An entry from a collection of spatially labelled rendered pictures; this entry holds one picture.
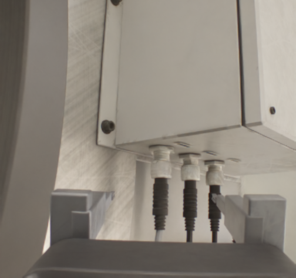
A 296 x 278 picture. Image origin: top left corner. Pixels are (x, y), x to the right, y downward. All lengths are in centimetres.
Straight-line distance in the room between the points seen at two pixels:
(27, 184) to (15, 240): 3
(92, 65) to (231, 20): 10
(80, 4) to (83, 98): 7
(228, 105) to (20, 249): 14
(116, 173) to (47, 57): 12
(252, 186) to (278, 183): 26
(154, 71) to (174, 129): 5
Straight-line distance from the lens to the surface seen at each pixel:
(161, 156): 28
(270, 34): 26
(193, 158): 30
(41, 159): 19
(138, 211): 31
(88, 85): 29
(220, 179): 33
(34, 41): 20
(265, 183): 383
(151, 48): 29
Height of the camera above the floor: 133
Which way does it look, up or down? 45 degrees up
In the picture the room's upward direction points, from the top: 45 degrees clockwise
